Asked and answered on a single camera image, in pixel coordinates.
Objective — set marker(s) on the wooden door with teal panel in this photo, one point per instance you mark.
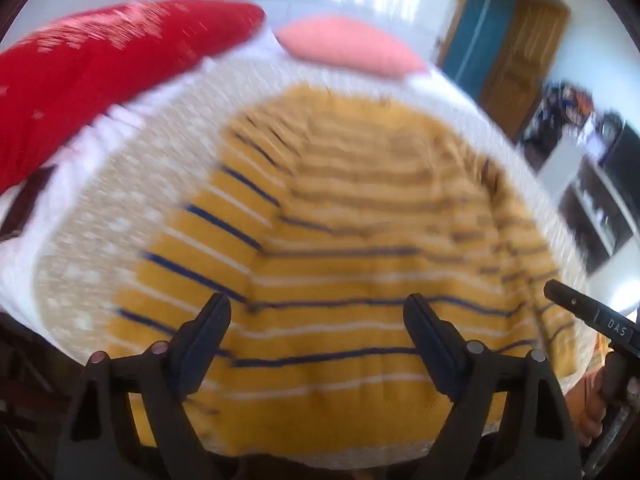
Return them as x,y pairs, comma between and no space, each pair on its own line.
500,45

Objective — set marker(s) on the dark clutter pile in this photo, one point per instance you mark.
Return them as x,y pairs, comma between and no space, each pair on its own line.
565,107

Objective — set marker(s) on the black cabinet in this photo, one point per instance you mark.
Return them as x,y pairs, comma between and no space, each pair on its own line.
597,200

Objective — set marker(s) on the white bed sheet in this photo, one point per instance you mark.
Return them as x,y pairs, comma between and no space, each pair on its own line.
30,270

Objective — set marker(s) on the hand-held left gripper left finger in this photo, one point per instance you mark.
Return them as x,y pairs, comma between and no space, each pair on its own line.
214,322

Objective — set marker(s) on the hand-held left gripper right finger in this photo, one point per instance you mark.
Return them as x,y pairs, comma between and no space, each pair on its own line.
422,325

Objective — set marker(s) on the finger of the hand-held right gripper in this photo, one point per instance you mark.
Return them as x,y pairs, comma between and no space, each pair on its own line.
590,312

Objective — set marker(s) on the pink pillow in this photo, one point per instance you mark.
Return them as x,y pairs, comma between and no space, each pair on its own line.
345,45

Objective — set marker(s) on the red pillow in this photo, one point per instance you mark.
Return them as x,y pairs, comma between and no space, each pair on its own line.
90,75

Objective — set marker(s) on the dark brown cloth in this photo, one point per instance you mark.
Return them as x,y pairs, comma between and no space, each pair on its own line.
22,205

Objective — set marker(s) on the person's right hand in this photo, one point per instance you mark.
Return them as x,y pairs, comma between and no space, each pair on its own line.
592,410

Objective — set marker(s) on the yellow striped knit sweater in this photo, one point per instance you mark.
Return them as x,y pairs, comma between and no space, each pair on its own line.
350,240

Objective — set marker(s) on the beige spotted blanket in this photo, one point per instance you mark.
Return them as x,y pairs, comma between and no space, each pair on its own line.
100,240

